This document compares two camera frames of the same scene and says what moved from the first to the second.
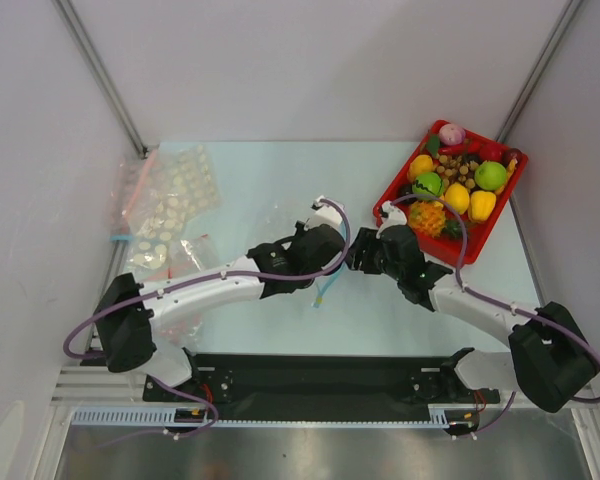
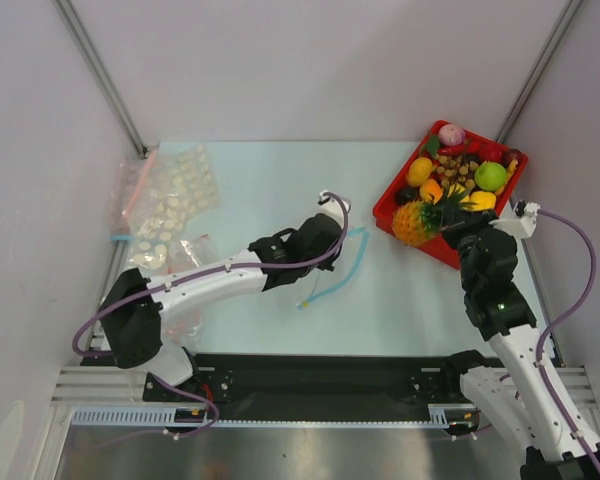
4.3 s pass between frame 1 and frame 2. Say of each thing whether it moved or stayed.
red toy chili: stayed
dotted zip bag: stayed
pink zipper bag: stayed
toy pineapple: moved
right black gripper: moved
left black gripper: stayed
